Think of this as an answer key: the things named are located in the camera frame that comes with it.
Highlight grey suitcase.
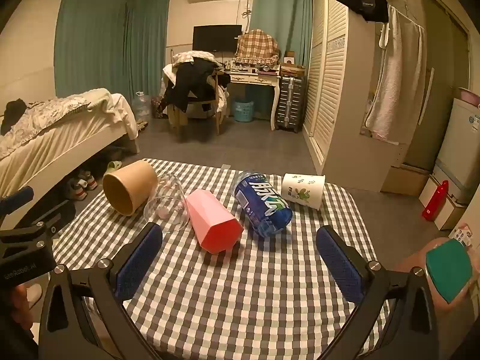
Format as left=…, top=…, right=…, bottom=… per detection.
left=275, top=74, right=307, bottom=133

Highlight wooden chair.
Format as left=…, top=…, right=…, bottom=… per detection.
left=161, top=50, right=232, bottom=136

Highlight blue plastic bottle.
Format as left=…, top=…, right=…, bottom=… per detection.
left=233, top=171, right=293, bottom=238

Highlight narrow teal curtain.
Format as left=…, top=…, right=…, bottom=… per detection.
left=124, top=0, right=172, bottom=100

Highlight blue laundry basket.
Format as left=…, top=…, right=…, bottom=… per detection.
left=233, top=98, right=255, bottom=123

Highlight clear water jug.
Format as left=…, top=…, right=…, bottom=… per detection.
left=131, top=91, right=151, bottom=121

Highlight red bottle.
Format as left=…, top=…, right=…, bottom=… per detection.
left=421, top=179, right=450, bottom=221

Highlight white storage boxes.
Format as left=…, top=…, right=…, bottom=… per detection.
left=418, top=174, right=466, bottom=232

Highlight plaid cloth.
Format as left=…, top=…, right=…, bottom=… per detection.
left=232, top=28, right=281, bottom=69

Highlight small printed box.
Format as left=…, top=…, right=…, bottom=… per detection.
left=448, top=224, right=474, bottom=248

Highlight black clothes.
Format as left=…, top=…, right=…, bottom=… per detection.
left=164, top=58, right=232, bottom=112

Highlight cardboard box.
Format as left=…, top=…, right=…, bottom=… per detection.
left=380, top=163, right=430, bottom=197

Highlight pink basin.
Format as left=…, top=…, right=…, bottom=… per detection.
left=458, top=87, right=480, bottom=107

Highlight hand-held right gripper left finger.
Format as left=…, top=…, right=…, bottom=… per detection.
left=37, top=222, right=164, bottom=360

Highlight floral bag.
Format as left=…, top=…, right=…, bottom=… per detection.
left=150, top=95, right=166, bottom=119

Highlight pair of sneakers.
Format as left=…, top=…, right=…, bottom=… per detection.
left=67, top=170, right=99, bottom=201

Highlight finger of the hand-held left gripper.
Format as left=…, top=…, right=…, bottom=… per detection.
left=0, top=185, right=35, bottom=217
left=17, top=199, right=82, bottom=234

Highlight teal curtain behind desk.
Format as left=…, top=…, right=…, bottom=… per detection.
left=249, top=0, right=314, bottom=75

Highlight pink faceted cup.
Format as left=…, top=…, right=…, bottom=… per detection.
left=185, top=189, right=244, bottom=254

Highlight black cloth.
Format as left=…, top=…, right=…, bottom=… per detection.
left=0, top=98, right=30, bottom=136

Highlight white leaf print cup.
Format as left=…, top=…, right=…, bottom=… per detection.
left=281, top=173, right=326, bottom=211

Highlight wide teal curtain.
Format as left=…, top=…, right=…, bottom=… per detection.
left=54, top=0, right=129, bottom=100

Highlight floral duvet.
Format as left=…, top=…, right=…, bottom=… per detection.
left=0, top=88, right=125, bottom=160

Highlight brown paper cup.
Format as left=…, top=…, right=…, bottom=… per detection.
left=103, top=160, right=158, bottom=217

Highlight white louvred wardrobe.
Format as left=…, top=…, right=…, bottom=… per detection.
left=301, top=0, right=425, bottom=176

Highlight white desk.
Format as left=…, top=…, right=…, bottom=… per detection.
left=224, top=68, right=282, bottom=131

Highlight white fridge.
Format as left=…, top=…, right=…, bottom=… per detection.
left=430, top=97, right=480, bottom=206

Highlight black monitor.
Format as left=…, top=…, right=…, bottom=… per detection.
left=192, top=24, right=243, bottom=53

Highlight black hanging garment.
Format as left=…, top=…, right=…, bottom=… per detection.
left=334, top=0, right=390, bottom=23

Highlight grey checkered tablecloth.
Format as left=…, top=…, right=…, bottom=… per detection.
left=52, top=158, right=391, bottom=360

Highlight bed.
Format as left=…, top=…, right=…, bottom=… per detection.
left=0, top=88, right=140, bottom=200

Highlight white hanging towel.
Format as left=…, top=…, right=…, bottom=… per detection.
left=365, top=5, right=427, bottom=145

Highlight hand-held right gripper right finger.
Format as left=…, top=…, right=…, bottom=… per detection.
left=316, top=225, right=439, bottom=360

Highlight clear glass cup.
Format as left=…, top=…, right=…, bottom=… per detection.
left=143, top=173, right=190, bottom=233

